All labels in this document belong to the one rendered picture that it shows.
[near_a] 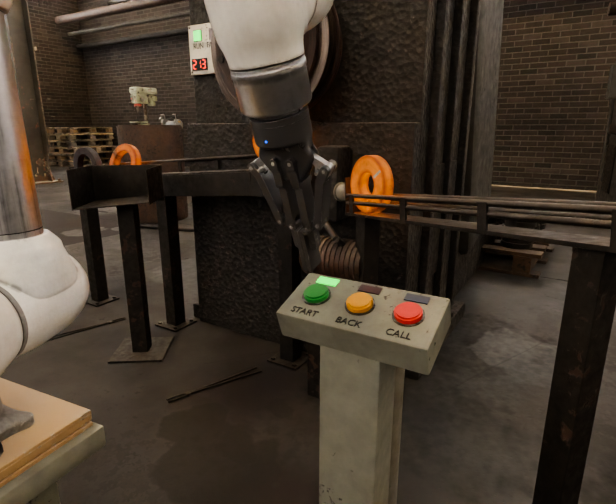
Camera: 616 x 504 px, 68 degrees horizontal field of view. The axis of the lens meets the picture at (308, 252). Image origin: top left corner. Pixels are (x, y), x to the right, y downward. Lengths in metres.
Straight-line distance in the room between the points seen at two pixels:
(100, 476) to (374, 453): 0.83
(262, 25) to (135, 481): 1.12
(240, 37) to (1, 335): 0.60
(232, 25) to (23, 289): 0.60
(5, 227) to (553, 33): 7.14
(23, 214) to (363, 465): 0.71
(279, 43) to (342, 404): 0.51
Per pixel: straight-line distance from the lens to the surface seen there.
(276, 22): 0.52
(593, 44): 7.46
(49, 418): 0.93
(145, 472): 1.36
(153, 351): 1.92
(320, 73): 1.49
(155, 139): 4.34
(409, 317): 0.64
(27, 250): 0.93
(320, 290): 0.71
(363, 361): 0.68
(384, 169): 1.20
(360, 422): 0.73
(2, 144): 0.93
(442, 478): 1.33
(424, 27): 1.54
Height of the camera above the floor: 0.86
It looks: 15 degrees down
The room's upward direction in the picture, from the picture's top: straight up
